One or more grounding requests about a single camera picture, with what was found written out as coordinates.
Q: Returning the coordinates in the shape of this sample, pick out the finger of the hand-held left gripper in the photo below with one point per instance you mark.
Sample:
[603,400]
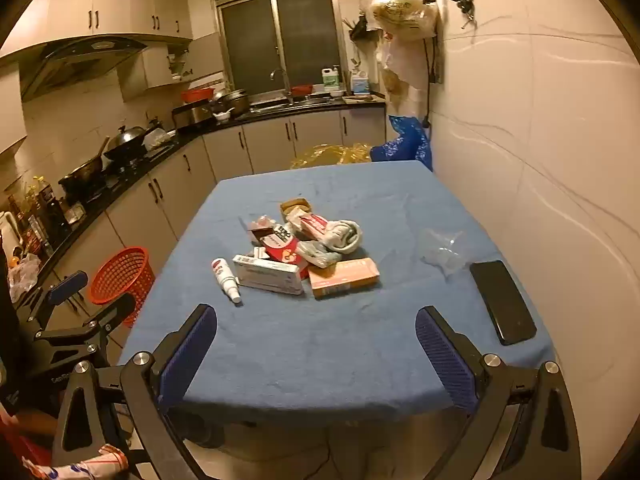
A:
[70,284]
[110,310]

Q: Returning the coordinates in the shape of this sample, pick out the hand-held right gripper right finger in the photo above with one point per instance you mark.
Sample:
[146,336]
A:
[442,355]

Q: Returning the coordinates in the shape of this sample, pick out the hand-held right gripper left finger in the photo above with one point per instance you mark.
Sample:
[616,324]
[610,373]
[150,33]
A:
[187,355]

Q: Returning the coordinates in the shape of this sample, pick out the red plastic basket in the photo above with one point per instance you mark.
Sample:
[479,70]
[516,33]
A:
[120,275]

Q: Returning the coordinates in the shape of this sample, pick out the white spray bottle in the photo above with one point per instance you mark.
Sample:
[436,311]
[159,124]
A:
[223,277]

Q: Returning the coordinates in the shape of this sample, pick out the white medicine box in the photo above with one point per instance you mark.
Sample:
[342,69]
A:
[267,275]

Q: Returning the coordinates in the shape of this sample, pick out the pink cardboard box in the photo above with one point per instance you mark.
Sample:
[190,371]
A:
[345,275]

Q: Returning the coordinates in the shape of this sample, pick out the brown carton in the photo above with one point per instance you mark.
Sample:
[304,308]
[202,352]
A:
[256,236]

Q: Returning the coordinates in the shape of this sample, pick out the red white box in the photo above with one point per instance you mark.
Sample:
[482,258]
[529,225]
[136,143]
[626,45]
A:
[285,255]

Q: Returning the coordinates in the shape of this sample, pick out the grey wrapper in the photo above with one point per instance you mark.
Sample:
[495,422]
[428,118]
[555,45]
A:
[345,237]

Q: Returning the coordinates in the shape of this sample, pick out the small tan cardboard box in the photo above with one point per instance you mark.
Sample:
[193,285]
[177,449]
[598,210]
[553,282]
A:
[295,206]

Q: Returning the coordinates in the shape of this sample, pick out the person's left forearm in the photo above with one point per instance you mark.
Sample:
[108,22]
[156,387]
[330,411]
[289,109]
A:
[12,447]

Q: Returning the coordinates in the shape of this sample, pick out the crumpled plastic bags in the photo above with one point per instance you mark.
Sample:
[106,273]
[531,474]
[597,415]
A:
[22,272]

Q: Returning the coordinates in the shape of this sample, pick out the group of condiment bottles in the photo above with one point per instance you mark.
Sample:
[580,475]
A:
[45,210]

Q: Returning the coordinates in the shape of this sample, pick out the black smartphone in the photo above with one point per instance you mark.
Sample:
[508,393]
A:
[502,302]

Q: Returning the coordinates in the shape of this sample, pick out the white rice cooker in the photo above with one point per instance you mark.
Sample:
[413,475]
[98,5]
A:
[7,232]

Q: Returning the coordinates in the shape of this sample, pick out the patterned white bag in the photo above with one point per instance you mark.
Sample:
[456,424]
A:
[85,465]

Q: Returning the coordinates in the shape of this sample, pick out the clear plastic bag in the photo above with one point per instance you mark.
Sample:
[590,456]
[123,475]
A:
[442,252]

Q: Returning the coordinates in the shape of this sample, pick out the dark wok with spatula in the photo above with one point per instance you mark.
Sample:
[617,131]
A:
[80,172]

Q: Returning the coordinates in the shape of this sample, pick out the blue tablecloth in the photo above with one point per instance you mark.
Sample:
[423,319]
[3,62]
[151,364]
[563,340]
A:
[325,350]

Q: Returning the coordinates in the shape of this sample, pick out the gas stove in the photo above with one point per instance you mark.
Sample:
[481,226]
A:
[117,172]

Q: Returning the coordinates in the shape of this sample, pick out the wok with metal lid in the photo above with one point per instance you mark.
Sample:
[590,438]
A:
[127,140]

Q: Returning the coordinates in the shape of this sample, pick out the clear bag of food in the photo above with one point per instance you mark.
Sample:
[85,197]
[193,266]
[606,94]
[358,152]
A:
[157,139]

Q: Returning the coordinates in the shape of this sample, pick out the cream lower kitchen cabinets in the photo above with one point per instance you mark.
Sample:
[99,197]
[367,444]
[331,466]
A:
[225,150]

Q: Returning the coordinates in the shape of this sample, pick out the steel box appliance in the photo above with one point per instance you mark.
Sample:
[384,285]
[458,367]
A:
[190,115]

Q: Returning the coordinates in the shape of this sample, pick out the blue plastic bag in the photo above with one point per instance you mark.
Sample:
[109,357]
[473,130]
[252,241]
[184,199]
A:
[400,145]

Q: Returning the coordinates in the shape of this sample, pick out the small white bowl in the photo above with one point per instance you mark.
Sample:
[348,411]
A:
[221,116]

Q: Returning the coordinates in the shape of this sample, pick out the black range hood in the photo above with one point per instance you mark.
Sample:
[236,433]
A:
[85,57]

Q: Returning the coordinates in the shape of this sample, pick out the red plastic basin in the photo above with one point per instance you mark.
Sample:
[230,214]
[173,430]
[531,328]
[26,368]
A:
[197,95]

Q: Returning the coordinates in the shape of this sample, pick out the yellow plastic bag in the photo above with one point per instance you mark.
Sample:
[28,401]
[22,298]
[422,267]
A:
[325,155]

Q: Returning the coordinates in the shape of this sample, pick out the stacked white dishes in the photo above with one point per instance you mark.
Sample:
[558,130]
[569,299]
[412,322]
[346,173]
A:
[176,67]

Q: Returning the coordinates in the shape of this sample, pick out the stacked metal pots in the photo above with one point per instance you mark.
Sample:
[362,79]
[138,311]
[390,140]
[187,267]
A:
[235,100]

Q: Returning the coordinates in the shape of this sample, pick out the wooden cutting board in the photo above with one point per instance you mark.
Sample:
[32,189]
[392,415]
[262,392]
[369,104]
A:
[365,99]

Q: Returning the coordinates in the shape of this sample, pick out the steel sink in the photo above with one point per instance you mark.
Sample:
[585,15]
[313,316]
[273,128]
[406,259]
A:
[290,105]

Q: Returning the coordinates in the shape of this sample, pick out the white bottle blue label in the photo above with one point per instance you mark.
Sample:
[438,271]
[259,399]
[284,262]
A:
[360,82]

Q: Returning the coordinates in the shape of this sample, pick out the metal faucet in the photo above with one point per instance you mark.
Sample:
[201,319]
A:
[285,82]

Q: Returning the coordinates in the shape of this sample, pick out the small red bowl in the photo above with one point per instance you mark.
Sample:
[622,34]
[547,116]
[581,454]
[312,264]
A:
[301,91]

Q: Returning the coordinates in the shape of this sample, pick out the white bottle green label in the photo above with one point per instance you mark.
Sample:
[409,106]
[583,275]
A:
[331,80]

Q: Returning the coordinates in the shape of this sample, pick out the white hanging plastic bags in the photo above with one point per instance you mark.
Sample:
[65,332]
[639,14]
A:
[400,60]

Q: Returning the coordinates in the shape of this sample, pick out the kitchen window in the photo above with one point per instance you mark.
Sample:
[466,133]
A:
[250,35]

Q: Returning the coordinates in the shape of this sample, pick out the large hanging plastic bag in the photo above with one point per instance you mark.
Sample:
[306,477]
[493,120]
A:
[400,10]

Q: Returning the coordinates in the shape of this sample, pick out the black wall rack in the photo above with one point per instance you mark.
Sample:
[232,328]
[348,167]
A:
[360,30]

